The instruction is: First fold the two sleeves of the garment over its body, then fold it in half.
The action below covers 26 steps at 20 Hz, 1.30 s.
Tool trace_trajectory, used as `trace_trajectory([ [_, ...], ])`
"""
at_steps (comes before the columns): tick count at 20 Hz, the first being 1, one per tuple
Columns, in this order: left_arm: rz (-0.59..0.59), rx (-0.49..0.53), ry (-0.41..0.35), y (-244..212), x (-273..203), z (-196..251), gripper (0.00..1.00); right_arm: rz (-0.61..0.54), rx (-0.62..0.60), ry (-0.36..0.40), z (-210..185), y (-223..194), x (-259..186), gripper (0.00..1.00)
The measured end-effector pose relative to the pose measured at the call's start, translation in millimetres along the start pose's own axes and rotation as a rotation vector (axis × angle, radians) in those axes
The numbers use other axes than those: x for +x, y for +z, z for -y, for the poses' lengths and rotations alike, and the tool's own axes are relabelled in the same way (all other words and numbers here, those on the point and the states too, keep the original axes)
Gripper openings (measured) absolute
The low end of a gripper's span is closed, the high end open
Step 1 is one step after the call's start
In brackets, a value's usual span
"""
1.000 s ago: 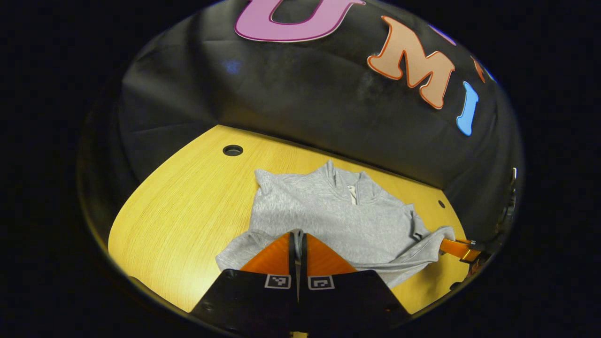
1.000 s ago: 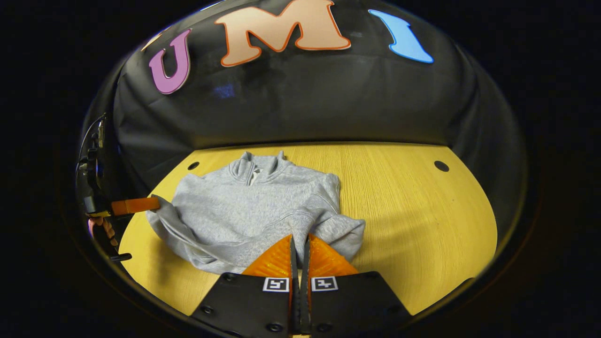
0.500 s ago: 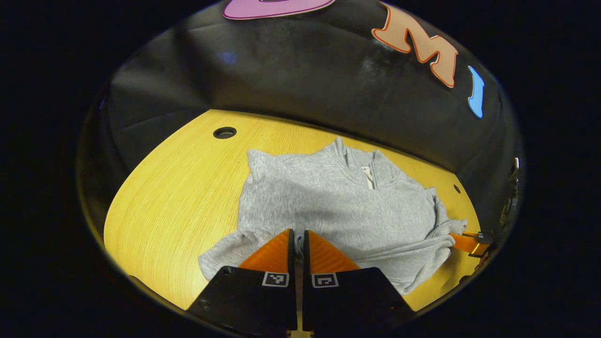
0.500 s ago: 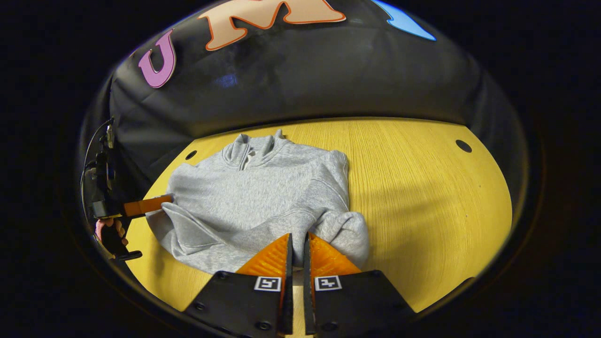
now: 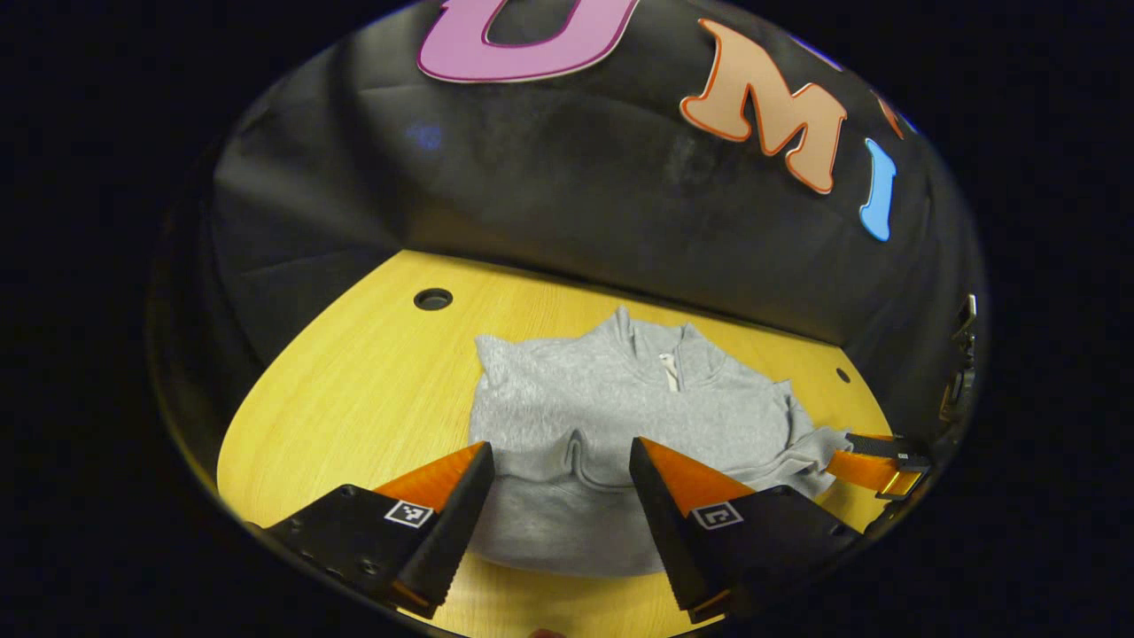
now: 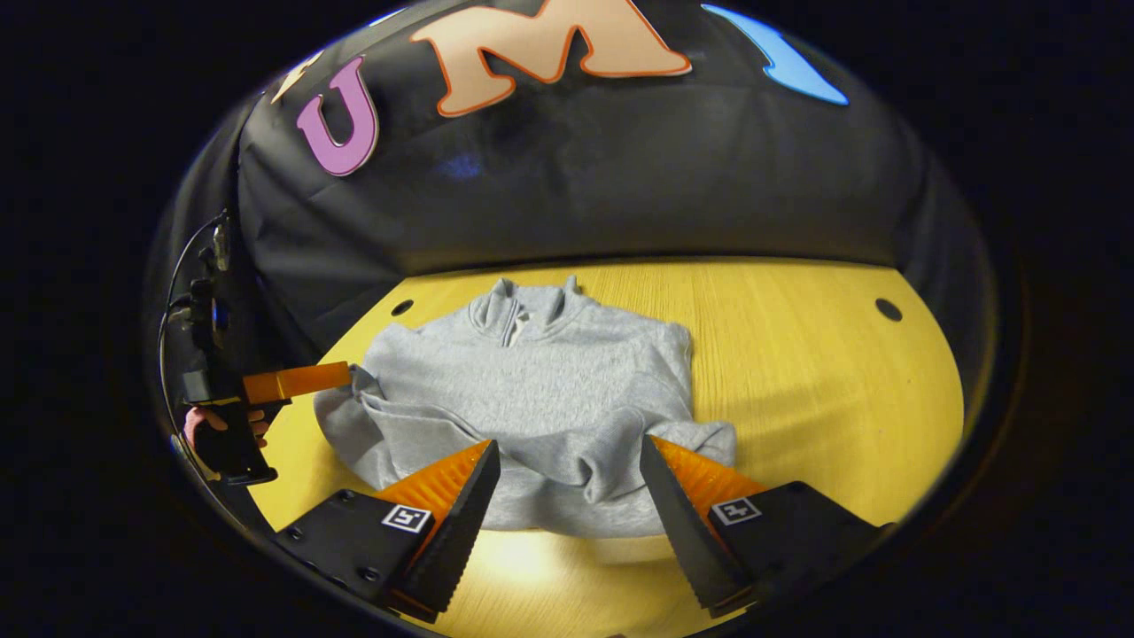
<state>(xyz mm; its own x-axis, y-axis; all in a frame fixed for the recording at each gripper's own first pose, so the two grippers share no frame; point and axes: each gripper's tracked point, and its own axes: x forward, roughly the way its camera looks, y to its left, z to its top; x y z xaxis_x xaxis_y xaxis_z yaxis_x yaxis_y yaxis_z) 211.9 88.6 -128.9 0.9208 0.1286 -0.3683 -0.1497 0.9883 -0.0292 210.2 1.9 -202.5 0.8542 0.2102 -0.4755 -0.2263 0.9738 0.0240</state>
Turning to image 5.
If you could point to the black backdrop cloth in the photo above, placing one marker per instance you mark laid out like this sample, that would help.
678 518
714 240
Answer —
549 177

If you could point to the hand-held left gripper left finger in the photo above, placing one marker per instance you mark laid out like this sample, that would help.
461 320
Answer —
452 523

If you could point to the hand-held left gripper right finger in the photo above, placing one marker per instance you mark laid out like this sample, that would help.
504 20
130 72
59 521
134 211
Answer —
669 523

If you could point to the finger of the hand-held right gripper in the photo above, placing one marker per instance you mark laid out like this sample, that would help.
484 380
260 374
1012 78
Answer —
864 468

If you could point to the grey sweatshirt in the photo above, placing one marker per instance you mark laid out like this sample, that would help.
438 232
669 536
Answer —
620 408

